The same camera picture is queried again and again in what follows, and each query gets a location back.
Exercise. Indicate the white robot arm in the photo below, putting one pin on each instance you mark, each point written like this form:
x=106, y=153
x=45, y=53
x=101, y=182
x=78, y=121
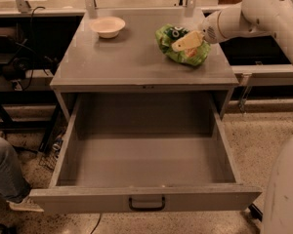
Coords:
x=251, y=18

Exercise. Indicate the white bowl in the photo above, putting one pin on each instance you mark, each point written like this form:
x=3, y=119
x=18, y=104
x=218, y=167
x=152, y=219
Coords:
x=107, y=27

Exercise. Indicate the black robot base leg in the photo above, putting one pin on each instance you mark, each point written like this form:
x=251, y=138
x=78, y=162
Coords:
x=255, y=212

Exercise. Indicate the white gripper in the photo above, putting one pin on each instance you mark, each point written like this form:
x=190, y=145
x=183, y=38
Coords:
x=210, y=30

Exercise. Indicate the grey open top drawer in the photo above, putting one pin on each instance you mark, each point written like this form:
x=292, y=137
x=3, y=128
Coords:
x=119, y=146

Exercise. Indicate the grey cabinet counter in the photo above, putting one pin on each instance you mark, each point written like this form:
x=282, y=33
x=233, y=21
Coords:
x=133, y=61

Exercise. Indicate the person's leg in jeans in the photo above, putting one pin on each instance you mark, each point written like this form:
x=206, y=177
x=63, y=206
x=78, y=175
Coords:
x=13, y=186

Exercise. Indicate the dark equipment on left shelf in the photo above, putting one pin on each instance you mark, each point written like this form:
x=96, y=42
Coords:
x=13, y=64

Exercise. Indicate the black drawer handle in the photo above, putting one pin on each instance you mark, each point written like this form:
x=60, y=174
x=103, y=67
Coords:
x=156, y=204

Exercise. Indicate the green rice chip bag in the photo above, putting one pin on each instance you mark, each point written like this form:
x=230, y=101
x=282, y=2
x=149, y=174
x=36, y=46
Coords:
x=168, y=34

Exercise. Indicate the white sneaker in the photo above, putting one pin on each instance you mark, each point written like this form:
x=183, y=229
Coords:
x=26, y=205

